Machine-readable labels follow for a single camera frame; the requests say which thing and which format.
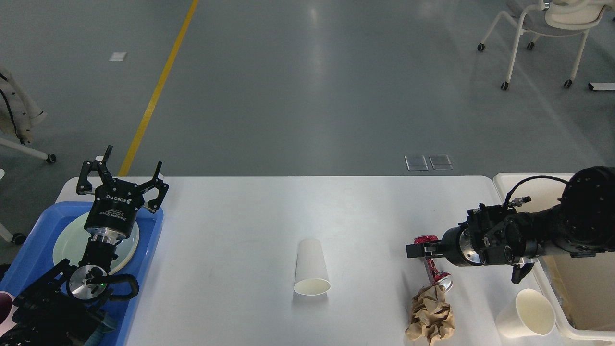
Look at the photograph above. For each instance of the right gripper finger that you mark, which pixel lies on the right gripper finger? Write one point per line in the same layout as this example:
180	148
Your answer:
428	250

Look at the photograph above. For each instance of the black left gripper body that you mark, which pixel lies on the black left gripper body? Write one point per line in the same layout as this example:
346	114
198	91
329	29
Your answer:
114	211

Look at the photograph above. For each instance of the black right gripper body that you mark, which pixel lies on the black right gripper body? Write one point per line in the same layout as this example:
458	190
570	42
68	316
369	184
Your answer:
457	248

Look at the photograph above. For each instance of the crushed red can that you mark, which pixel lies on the crushed red can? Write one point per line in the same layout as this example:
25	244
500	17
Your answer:
436	276

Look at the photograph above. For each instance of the light green plate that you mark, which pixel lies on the light green plate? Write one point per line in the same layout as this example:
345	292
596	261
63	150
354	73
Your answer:
72	241

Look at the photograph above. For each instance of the brown paper ball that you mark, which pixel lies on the brown paper ball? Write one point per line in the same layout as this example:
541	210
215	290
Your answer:
430	316

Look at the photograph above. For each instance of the white paper cup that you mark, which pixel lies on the white paper cup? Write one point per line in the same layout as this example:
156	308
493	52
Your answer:
311	274
529	314

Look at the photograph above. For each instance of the teal mug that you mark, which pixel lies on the teal mug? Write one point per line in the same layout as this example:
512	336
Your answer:
107	325

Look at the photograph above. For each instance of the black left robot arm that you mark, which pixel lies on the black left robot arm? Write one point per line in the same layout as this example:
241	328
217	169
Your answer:
63	307

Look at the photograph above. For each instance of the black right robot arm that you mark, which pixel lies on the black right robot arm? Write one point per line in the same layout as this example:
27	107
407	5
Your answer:
581	225

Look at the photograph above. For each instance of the blue plastic tray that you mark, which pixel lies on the blue plastic tray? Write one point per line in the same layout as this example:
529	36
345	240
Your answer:
35	259

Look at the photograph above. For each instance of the white paper cup lying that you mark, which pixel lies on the white paper cup lying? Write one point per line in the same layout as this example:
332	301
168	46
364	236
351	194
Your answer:
311	274

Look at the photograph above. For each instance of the white plastic bin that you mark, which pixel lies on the white plastic bin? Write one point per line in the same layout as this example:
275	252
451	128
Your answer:
580	290

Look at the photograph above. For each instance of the pink cup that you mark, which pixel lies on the pink cup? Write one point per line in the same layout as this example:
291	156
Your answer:
7	309

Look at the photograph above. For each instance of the white bar on floor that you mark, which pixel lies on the white bar on floor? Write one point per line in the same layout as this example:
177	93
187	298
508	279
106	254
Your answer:
601	86

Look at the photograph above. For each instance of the white chair on wheels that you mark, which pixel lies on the white chair on wheels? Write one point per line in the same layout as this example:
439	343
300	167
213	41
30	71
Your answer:
549	18

